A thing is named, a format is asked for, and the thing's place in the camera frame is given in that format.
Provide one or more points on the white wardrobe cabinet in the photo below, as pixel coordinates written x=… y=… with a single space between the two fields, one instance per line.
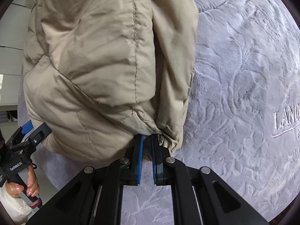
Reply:
x=14 y=22

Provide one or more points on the beige puffer jacket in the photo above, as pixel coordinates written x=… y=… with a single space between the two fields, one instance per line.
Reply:
x=99 y=72

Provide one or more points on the lavender embossed bed blanket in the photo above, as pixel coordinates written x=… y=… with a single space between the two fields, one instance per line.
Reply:
x=242 y=118

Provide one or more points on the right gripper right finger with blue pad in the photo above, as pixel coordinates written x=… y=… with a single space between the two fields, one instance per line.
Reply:
x=168 y=171

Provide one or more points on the person's left hand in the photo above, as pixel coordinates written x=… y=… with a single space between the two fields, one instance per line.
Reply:
x=14 y=189

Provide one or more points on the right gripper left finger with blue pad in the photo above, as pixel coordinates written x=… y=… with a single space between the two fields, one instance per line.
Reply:
x=125 y=171

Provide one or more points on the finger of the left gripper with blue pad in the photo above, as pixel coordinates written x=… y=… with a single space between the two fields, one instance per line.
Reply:
x=19 y=134
x=37 y=136

